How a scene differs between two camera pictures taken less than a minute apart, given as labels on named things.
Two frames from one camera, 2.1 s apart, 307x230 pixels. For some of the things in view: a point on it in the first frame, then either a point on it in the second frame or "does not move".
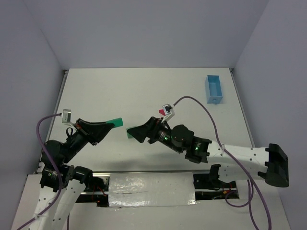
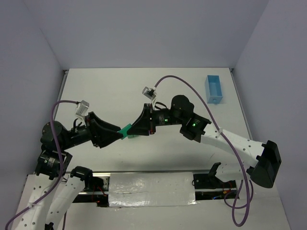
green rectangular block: x=118 y=122 → x=124 y=130
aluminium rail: x=150 y=171 does not move
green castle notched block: x=128 y=134 does not move
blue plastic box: x=213 y=89 does not move
